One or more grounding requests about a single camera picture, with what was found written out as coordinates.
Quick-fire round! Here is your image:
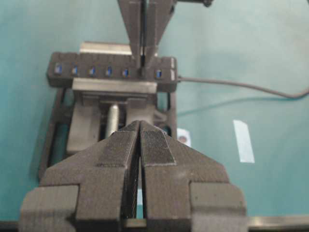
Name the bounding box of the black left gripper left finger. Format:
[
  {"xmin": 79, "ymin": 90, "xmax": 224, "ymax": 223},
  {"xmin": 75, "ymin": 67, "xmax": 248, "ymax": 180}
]
[{"xmin": 18, "ymin": 121, "xmax": 140, "ymax": 232}]

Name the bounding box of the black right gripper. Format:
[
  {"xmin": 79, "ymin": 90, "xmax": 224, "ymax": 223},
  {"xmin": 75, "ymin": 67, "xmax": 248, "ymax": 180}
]
[{"xmin": 118, "ymin": 0, "xmax": 214, "ymax": 69}]

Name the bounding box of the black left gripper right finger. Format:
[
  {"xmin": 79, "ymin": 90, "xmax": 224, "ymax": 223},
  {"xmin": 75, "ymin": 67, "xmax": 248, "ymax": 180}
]
[{"xmin": 140, "ymin": 121, "xmax": 248, "ymax": 232}]

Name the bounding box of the black USB plug with cable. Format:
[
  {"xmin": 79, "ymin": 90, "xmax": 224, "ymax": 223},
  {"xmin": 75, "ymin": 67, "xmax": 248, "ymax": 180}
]
[{"xmin": 141, "ymin": 0, "xmax": 147, "ymax": 76}]

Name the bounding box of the black multiport USB hub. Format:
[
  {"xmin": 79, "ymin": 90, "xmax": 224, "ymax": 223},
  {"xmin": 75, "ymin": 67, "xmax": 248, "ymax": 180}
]
[{"xmin": 46, "ymin": 52, "xmax": 178, "ymax": 92}]

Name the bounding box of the white round-marked sticker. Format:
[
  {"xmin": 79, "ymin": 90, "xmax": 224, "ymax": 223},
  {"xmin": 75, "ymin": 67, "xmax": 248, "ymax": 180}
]
[{"xmin": 177, "ymin": 128, "xmax": 192, "ymax": 147}]

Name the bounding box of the pale blue tape strip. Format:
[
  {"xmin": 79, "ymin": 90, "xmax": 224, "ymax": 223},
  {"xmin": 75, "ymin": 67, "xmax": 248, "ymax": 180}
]
[{"xmin": 233, "ymin": 120, "xmax": 255, "ymax": 163}]

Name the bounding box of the black bench vise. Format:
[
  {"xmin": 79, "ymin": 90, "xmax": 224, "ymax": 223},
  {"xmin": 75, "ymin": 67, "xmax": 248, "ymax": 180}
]
[{"xmin": 38, "ymin": 42, "xmax": 177, "ymax": 178}]

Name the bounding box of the black hub power cable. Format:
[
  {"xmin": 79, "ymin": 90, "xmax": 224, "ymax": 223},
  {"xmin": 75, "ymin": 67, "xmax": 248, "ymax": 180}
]
[{"xmin": 177, "ymin": 75, "xmax": 309, "ymax": 99}]

